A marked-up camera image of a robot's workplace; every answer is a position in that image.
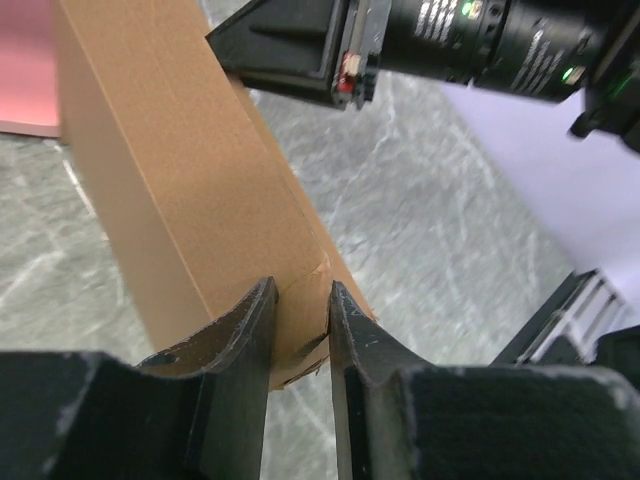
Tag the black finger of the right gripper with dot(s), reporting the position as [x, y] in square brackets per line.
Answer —
[286, 47]

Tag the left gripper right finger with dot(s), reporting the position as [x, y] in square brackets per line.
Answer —
[398, 416]

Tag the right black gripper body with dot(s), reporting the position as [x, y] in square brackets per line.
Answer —
[541, 50]

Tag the brown cardboard box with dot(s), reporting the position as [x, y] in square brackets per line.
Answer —
[189, 184]

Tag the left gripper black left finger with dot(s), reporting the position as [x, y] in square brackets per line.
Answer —
[195, 410]

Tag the pink three-tier shelf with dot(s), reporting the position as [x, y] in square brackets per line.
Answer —
[29, 98]

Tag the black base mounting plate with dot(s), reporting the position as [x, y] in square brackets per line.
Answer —
[567, 327]

